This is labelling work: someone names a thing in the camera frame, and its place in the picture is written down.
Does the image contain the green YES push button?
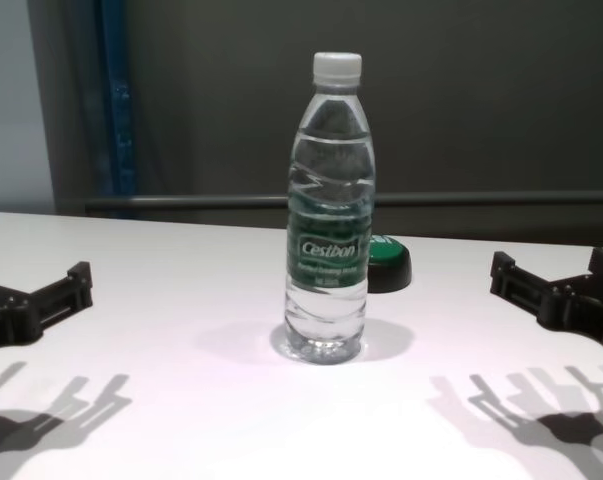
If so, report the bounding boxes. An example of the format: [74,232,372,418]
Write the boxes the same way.
[368,233,413,294]

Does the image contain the blue vertical post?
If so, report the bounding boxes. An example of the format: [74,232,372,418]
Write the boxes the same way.
[98,0,138,221]

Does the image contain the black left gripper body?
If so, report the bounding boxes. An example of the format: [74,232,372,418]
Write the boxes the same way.
[0,283,45,354]

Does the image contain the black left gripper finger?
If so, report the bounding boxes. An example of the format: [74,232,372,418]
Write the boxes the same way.
[30,260,93,329]

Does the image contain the dark grey partition panel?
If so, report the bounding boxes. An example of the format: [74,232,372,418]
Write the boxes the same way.
[28,0,603,246]

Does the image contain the clear plastic water bottle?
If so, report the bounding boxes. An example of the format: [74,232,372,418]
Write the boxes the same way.
[283,51,377,366]

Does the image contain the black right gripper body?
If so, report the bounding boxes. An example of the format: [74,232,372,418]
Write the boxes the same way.
[543,273,603,359]

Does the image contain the grey horizontal rail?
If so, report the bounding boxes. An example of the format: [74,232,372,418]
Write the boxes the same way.
[84,194,603,214]

